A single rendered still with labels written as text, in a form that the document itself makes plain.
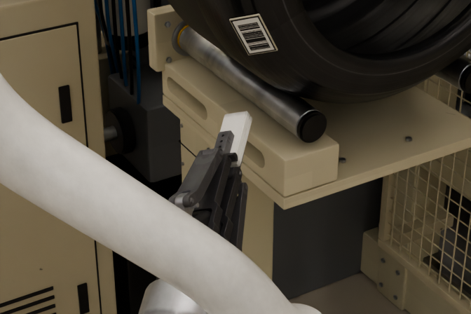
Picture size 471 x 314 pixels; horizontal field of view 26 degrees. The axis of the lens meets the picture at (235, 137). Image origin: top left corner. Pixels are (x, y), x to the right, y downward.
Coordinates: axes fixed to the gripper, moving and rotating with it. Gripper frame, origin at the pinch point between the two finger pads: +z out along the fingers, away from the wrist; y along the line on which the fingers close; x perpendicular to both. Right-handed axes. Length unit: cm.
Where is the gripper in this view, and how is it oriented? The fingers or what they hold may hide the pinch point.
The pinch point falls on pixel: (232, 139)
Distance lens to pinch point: 114.5
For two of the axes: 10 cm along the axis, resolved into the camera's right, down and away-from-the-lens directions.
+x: 8.8, -1.3, -4.6
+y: 4.3, 6.3, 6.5
